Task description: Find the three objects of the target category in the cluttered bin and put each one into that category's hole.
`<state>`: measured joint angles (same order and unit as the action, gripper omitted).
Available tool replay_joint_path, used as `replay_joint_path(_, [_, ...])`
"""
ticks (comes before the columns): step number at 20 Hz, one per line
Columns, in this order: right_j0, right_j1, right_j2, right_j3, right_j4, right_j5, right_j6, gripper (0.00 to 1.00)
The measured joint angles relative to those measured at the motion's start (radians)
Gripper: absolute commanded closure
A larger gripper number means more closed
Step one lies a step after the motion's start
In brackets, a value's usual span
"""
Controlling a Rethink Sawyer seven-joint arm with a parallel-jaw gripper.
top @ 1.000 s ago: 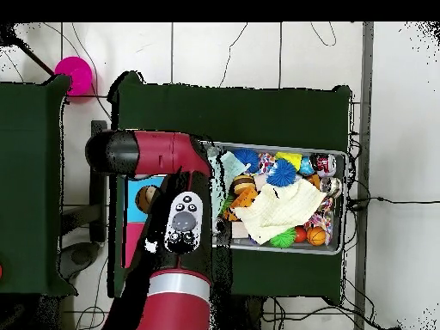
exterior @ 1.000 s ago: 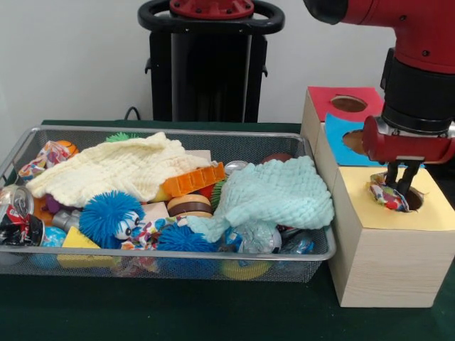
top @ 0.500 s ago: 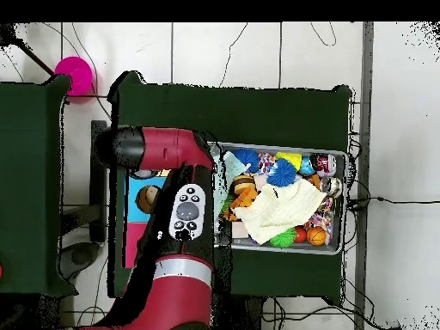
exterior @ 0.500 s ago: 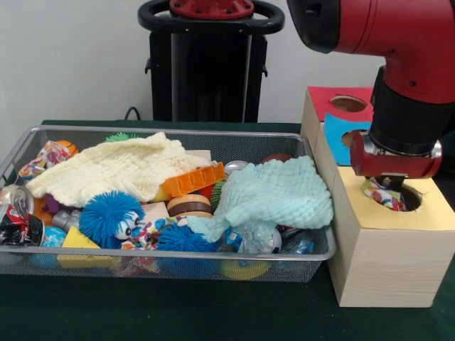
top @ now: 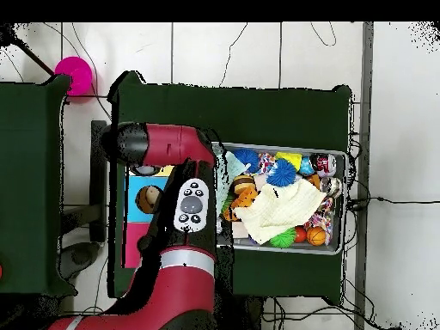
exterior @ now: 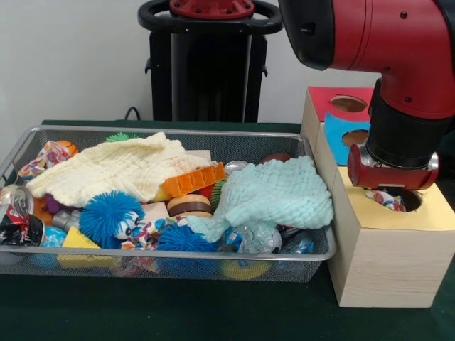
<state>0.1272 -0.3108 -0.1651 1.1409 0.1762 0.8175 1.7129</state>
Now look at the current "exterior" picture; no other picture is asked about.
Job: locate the dark green table cloth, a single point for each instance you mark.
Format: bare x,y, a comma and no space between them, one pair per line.
213,312

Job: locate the toy burger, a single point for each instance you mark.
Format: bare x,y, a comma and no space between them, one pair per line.
190,207

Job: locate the mint green waffle cloth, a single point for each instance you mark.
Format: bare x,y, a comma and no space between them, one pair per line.
277,192

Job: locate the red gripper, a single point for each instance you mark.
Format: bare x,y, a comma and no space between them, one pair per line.
391,177

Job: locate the polka-dot cloth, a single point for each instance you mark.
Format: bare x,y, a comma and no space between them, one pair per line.
42,160
389,200

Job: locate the orange plastic toy block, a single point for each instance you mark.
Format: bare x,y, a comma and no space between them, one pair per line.
195,179

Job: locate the blue spiky ball with eyes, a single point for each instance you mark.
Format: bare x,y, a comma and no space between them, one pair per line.
106,216

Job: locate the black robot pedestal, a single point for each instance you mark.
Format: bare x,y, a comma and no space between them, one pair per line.
209,71

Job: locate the cream waffle cloth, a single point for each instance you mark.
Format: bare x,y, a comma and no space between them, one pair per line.
106,167

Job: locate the crushed soda can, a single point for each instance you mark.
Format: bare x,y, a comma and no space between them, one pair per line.
17,220

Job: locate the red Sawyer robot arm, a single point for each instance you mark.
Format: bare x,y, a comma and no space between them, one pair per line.
384,42

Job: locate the green spiky ball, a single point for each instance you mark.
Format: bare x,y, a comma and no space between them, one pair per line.
117,136

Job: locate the yellow foam wedge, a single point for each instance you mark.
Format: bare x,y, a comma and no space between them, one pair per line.
78,239

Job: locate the shallow mesh bin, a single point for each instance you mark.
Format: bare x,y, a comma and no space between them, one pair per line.
249,149

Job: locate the wooden three-hole box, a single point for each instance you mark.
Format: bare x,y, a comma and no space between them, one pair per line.
387,248

